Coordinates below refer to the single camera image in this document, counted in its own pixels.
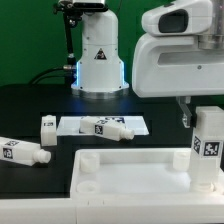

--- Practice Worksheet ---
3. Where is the white front fence bar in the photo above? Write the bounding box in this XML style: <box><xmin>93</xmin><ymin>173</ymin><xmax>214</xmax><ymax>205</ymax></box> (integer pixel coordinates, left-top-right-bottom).
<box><xmin>0</xmin><ymin>199</ymin><xmax>224</xmax><ymax>224</ymax></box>

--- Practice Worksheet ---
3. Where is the black cable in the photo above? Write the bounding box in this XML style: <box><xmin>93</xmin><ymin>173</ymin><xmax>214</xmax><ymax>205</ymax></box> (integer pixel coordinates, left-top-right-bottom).
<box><xmin>29</xmin><ymin>65</ymin><xmax>78</xmax><ymax>85</ymax></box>

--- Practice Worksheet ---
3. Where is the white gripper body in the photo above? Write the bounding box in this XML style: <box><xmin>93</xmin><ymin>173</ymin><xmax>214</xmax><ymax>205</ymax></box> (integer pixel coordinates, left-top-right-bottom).
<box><xmin>132</xmin><ymin>34</ymin><xmax>224</xmax><ymax>98</ymax></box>

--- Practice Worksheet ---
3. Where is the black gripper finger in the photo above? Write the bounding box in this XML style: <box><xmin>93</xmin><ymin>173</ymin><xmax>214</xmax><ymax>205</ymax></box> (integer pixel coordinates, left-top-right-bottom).
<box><xmin>176</xmin><ymin>96</ymin><xmax>192</xmax><ymax>128</ymax></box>

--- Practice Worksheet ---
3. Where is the white desk top tray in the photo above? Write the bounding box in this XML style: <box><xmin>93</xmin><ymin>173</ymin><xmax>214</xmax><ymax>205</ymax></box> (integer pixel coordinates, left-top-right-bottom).
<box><xmin>70</xmin><ymin>148</ymin><xmax>224</xmax><ymax>204</ymax></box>

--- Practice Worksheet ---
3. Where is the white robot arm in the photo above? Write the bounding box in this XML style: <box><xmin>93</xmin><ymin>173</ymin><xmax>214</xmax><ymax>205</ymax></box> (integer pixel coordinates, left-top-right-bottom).
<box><xmin>72</xmin><ymin>0</ymin><xmax>224</xmax><ymax>128</ymax></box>

